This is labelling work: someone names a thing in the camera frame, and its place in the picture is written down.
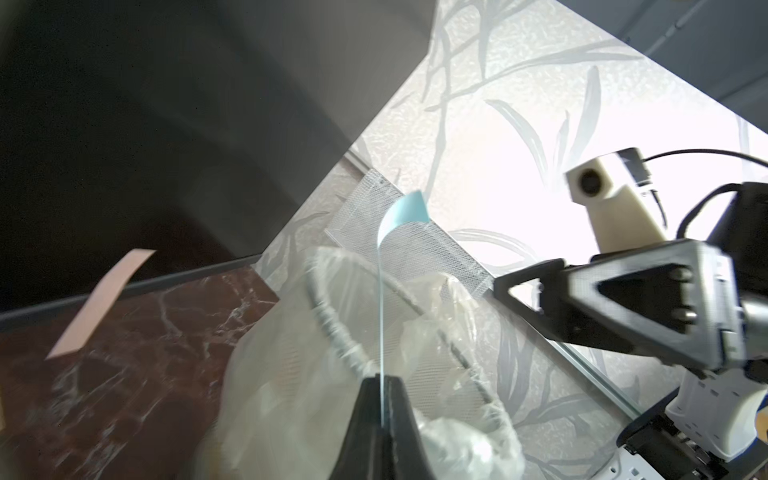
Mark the blue sticky note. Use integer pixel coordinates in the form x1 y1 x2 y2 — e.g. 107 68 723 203
376 189 432 421

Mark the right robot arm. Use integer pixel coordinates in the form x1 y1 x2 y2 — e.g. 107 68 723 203
493 182 767 479

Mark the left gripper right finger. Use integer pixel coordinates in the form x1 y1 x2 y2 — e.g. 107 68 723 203
383 375 435 480

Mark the black flat monitor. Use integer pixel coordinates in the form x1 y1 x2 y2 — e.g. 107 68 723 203
1 1 436 329

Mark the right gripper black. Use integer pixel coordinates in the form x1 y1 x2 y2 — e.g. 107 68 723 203
493 240 747 371

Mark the pink sticky note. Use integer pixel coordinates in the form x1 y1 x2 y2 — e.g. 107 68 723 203
46 249 155 360

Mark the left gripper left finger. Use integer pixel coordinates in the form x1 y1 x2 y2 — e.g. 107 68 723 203
329 376 384 480

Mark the trash bin with plastic bag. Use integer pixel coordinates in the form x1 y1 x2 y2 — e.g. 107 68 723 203
186 247 525 479

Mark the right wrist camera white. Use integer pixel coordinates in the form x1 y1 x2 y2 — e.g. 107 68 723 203
565 148 669 254

